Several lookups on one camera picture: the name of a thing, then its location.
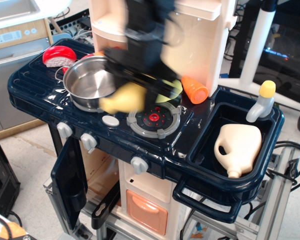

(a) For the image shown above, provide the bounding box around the stainless steel pot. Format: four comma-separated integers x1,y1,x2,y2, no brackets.
54,56,117,110

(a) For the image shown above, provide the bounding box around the grey left stove knob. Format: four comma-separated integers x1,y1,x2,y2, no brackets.
57,122,73,139

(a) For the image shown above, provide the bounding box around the black computer case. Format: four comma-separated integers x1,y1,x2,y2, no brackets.
0,145,21,217

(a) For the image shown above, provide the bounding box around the aluminium frame cart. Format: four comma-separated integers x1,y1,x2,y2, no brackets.
42,146,300,240

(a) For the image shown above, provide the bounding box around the yellow toy banana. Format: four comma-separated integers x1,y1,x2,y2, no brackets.
99,82,147,114

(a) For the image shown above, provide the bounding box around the wooden appliance with panel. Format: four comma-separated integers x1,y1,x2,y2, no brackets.
0,18,54,49

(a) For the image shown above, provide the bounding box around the navy oven door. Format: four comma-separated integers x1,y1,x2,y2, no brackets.
50,137,88,230

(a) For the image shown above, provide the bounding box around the grey yellow toy faucet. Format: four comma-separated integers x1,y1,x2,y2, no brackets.
246,80,276,123

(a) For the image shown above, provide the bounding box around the orange toy carrot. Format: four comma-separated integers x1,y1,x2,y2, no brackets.
181,76,209,105

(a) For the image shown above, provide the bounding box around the orange toy drawer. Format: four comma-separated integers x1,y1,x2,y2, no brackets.
126,190,168,236

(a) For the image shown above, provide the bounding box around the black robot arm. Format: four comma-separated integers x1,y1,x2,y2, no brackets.
104,0,179,98

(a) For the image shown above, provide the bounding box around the orange red toy can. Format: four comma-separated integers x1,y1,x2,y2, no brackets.
92,46,121,57

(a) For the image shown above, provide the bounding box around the black cable right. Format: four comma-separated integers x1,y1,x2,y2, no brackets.
264,140,300,193

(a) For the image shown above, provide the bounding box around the toy kitchen play set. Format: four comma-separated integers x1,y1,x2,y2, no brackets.
7,0,284,240

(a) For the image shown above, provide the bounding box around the grey oval button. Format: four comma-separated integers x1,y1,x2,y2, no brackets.
102,115,120,127

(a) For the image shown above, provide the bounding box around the cream toy jug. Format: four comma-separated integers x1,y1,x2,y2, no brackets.
214,124,262,179

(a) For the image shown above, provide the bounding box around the white stand pole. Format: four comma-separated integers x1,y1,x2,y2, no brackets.
218,0,300,115

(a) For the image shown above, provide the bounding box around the grey right stove knob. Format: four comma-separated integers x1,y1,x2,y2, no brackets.
130,156,149,175

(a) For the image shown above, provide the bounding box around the grey stove knob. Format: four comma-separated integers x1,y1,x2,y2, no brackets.
130,156,149,175
57,122,73,139
80,133,98,154

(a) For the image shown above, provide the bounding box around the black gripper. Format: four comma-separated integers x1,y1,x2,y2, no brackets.
104,38,182,98

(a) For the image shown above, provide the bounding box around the grey toy stove burner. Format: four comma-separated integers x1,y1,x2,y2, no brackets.
126,102,182,140

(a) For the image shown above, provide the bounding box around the grey middle stove knob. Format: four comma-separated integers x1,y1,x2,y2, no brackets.
80,133,98,154

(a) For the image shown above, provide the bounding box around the green toy plate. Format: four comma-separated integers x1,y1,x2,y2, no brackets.
155,79,183,103

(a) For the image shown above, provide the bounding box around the yellow cloth object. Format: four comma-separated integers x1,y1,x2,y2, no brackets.
0,222,27,240

